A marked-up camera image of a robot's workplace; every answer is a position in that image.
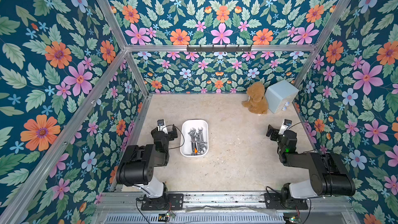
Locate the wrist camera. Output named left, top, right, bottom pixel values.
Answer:
left=157, top=119, right=166, bottom=131
left=278, top=119, right=292, bottom=135

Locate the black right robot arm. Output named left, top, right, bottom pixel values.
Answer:
left=266, top=124, right=356, bottom=204

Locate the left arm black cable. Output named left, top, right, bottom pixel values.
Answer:
left=164, top=124, right=186, bottom=150

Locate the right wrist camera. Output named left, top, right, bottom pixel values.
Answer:
left=278, top=119, right=292, bottom=135

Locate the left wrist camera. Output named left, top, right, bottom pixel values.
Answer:
left=157, top=119, right=166, bottom=131

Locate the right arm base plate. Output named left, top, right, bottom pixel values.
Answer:
left=264, top=192, right=309, bottom=211

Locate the brown teddy bear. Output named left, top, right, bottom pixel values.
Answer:
left=241, top=82, right=268, bottom=115

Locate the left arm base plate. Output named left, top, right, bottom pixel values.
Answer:
left=141, top=194, right=184, bottom=211

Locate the black hook rail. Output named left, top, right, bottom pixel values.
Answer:
left=187, top=45, right=252, bottom=53

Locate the orange-handled adjustable wrench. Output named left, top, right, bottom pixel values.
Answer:
left=188, top=128, right=198, bottom=156

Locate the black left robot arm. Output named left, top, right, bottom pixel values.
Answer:
left=115, top=125, right=178, bottom=199

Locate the large silver open-end wrench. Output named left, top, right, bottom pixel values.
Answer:
left=198, top=127, right=207, bottom=154

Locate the perforated metal front rail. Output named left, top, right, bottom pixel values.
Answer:
left=104, top=213, right=285, bottom=224

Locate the light blue cube box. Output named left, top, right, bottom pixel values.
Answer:
left=265, top=80, right=299, bottom=114

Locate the white plastic storage box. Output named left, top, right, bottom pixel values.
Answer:
left=179, top=119, right=209, bottom=157

